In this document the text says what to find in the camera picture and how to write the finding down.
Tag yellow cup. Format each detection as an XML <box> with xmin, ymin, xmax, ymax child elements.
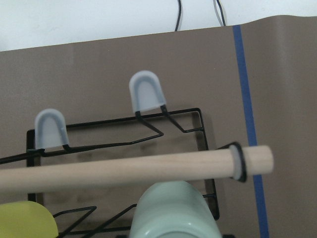
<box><xmin>0</xmin><ymin>201</ymin><xmax>58</xmax><ymax>238</ymax></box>

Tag green cup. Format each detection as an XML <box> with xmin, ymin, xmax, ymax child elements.
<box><xmin>129</xmin><ymin>181</ymin><xmax>222</xmax><ymax>238</ymax></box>

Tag black wire cup rack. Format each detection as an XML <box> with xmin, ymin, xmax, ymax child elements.
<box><xmin>0</xmin><ymin>70</ymin><xmax>274</xmax><ymax>238</ymax></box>

